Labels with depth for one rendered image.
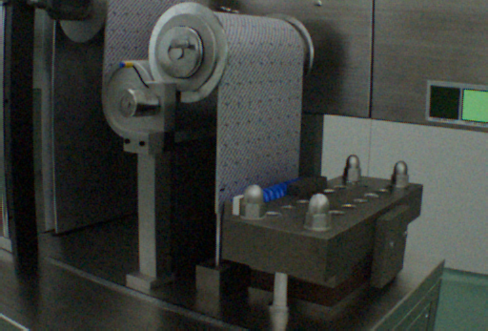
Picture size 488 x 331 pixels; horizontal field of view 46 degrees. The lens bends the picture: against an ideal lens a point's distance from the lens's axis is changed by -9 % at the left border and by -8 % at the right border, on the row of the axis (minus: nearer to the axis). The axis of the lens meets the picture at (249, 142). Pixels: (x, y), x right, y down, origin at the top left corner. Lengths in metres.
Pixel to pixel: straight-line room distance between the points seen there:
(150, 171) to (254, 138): 0.17
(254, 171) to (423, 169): 2.65
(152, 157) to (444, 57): 0.51
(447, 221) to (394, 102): 2.52
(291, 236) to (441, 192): 2.79
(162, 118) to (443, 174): 2.76
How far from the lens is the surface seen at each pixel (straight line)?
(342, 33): 1.13
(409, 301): 0.97
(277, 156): 1.02
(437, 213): 3.58
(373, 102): 1.11
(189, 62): 0.87
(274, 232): 0.80
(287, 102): 1.03
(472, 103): 1.04
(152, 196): 0.91
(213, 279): 0.91
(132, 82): 0.98
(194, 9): 0.89
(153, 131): 0.88
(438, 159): 3.52
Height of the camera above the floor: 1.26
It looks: 9 degrees down
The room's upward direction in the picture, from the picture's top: 2 degrees clockwise
